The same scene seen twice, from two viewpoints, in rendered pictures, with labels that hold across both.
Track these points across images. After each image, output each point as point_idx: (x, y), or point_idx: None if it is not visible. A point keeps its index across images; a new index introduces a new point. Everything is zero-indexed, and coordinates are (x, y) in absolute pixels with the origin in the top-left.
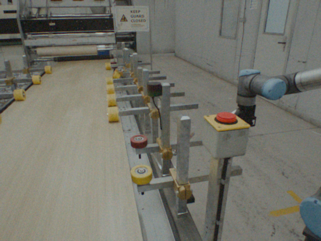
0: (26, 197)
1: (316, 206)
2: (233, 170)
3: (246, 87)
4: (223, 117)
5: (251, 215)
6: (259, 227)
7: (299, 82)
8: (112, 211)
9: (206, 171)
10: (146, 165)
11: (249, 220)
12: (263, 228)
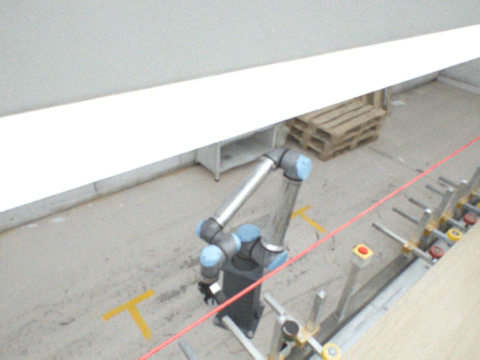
0: None
1: (281, 258)
2: (273, 298)
3: (222, 263)
4: (367, 250)
5: (157, 358)
6: (172, 349)
7: (224, 225)
8: (375, 349)
9: (286, 316)
10: (324, 350)
11: (165, 359)
12: (172, 344)
